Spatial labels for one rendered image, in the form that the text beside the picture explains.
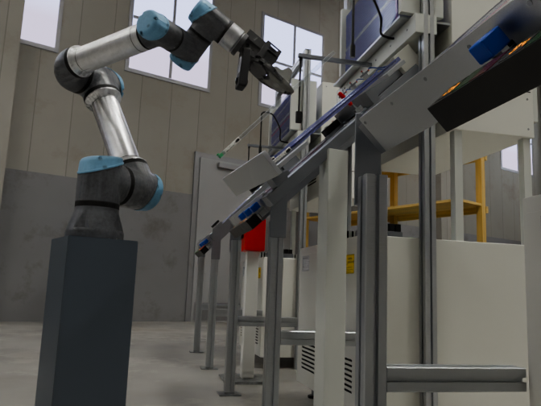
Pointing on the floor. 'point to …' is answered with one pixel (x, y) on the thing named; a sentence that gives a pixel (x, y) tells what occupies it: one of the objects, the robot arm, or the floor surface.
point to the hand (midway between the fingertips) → (287, 92)
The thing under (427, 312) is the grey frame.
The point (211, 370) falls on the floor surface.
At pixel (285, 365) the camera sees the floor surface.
